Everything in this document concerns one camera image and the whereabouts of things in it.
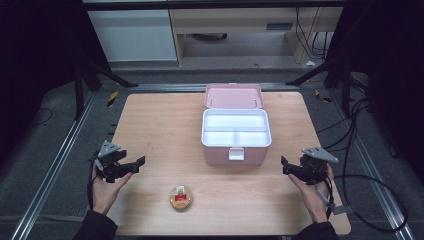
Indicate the person's left hand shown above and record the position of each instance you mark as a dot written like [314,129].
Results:
[107,193]

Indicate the grey tape tab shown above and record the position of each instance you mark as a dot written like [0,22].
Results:
[342,209]

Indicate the round gold tin red label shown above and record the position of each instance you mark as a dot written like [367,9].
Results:
[180,198]

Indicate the white divided tray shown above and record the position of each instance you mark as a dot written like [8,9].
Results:
[235,121]

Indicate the black metal stand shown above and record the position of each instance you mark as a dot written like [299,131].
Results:
[80,90]
[345,86]

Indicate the long metal floor rail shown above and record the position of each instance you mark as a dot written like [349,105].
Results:
[56,163]
[373,173]

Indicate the yellow black tape strip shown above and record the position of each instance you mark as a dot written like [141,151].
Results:
[320,96]
[112,98]

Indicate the white cabinet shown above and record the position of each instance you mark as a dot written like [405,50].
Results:
[133,36]

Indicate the white crumpled paper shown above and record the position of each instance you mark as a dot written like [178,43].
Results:
[310,63]

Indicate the light wooden desk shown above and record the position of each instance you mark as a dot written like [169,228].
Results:
[233,21]

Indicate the pink storage box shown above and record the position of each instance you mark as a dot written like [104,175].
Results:
[233,96]

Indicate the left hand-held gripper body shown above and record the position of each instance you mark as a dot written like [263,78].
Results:
[108,163]

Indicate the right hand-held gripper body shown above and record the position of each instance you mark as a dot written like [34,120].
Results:
[315,166]

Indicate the short metal floor rail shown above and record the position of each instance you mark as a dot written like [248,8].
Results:
[173,87]

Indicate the person's right hand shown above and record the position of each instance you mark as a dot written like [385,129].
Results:
[311,196]

